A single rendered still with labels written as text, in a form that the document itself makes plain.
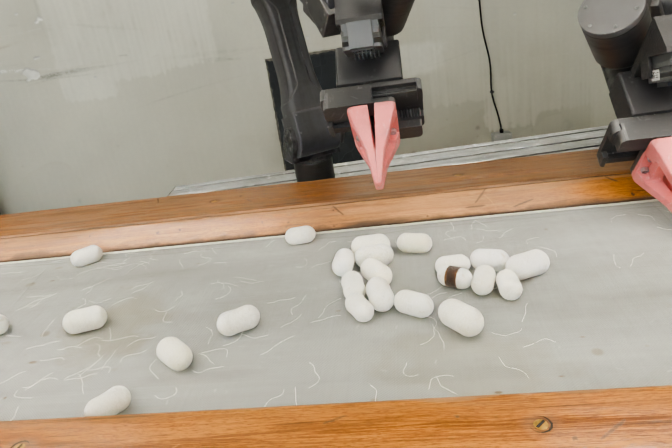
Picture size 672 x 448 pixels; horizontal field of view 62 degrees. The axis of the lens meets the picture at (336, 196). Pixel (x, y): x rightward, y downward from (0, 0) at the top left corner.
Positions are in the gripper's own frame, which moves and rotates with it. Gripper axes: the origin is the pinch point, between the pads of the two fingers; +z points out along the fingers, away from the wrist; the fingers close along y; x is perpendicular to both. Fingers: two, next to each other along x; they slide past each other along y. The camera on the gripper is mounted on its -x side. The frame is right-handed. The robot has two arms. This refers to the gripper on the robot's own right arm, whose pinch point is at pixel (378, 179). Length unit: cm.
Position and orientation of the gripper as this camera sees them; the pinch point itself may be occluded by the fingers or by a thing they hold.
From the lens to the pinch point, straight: 54.2
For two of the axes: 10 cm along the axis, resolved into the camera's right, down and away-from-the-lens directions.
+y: 9.8, -1.1, -1.4
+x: 1.7, 4.7, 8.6
